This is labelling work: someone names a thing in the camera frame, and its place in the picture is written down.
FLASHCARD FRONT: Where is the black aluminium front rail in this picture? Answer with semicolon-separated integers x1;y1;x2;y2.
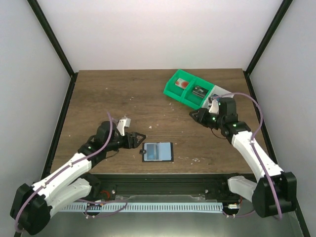
32;174;255;200

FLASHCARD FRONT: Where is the right black frame post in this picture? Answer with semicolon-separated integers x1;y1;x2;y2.
244;0;293;76

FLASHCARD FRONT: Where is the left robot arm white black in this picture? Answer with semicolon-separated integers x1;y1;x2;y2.
10;118;146;235

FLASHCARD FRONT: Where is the purple cable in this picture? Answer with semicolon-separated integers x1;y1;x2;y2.
14;111;119;234
209;92;283;220

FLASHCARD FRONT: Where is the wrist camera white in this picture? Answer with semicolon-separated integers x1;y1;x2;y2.
208;97;219;115
117;117;131;136

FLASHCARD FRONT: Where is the left black frame post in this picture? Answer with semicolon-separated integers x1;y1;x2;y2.
27;0;75;77

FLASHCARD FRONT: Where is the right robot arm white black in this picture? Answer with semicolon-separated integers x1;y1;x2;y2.
189;97;297;217

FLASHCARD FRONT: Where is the green bin left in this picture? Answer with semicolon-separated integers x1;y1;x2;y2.
163;69;197;102

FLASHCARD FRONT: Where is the white bin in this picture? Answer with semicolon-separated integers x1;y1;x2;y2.
202;85;233;109

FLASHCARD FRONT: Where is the blue vip card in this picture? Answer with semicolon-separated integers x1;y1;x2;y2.
146;144;159;160

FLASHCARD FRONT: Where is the light blue slotted cable duct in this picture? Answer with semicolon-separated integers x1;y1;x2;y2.
61;202;223;213

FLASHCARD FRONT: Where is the black card holder wallet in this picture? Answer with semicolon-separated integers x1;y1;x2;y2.
139;142;174;162

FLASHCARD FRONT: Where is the red white card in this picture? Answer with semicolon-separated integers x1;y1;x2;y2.
175;78;189;89

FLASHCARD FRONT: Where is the black frame post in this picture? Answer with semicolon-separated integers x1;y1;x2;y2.
244;0;293;76
27;0;75;77

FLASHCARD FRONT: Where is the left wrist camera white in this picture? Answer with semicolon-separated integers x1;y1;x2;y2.
117;117;131;136

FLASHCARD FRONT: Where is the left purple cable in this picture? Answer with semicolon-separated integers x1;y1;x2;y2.
14;111;119;234

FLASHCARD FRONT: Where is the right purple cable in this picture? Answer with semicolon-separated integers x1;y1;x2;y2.
209;92;283;220

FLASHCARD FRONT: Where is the green bin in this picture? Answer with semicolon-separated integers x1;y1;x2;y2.
163;69;197;102
181;77;215;109

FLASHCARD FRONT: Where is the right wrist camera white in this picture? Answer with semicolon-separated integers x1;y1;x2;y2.
208;97;219;115

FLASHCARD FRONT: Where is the green bin middle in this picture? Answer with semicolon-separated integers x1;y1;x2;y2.
181;77;215;109

